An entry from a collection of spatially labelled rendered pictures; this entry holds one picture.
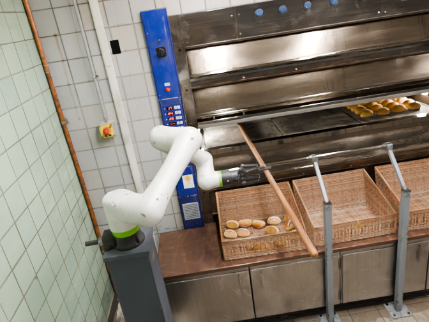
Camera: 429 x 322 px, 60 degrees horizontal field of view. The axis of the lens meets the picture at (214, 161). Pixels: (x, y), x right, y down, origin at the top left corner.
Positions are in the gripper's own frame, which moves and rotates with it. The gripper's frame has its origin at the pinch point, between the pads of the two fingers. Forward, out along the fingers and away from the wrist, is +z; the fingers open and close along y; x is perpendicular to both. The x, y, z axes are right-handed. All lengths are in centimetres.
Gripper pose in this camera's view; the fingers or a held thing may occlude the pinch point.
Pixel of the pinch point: (265, 171)
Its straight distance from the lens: 217.4
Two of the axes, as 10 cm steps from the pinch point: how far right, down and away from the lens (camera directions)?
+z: 9.9, -1.6, 0.4
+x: 0.9, 3.8, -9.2
